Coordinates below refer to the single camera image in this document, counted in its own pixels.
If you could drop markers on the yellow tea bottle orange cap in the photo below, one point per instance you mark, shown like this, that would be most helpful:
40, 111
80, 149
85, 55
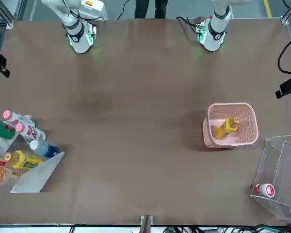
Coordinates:
226, 127
20, 159

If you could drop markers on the green plastic bottle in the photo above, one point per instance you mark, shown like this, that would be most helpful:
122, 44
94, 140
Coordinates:
0, 129

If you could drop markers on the clear acrylic drinks tray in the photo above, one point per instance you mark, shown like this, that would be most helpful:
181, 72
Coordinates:
36, 177

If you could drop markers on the pink perforated plastic basket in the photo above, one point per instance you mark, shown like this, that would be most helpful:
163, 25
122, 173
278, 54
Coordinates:
249, 131

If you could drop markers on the white control box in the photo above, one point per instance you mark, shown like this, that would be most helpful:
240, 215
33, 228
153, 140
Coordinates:
94, 7

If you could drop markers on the blue water bottle white cap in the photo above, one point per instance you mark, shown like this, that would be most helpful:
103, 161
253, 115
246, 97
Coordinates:
42, 148

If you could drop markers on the white bottle pink cap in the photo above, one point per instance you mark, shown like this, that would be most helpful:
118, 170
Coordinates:
26, 129
11, 116

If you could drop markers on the aluminium frame post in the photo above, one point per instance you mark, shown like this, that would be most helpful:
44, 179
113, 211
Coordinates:
289, 12
11, 13

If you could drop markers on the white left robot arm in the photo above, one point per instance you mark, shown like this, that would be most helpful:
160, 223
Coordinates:
214, 36

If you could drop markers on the small red white bottle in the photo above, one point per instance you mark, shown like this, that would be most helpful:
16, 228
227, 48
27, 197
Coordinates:
266, 190

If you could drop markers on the person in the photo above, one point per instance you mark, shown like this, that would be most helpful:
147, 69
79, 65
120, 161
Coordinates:
150, 8

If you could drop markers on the clear acrylic display shelf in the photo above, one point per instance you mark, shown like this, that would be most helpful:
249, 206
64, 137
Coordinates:
279, 167

